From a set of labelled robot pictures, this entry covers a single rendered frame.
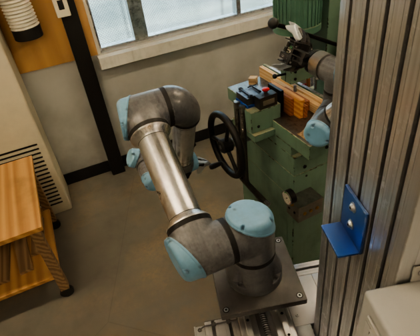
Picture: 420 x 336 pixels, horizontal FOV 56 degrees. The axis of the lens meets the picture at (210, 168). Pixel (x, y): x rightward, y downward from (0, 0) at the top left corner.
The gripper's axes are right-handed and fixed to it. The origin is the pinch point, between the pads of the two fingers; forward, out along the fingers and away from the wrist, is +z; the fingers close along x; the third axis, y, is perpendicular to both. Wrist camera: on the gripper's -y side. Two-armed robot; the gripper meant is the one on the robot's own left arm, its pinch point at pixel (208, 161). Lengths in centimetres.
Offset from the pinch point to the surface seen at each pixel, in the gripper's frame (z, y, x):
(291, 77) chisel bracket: 15.0, -44.8, 9.6
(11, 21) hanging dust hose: -70, -14, -110
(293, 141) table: 12.5, -25.8, 27.3
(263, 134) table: 8.2, -22.2, 15.9
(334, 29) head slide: 22, -67, 13
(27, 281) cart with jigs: -53, 92, -31
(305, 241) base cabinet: 48, 21, 29
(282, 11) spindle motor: -1, -65, 8
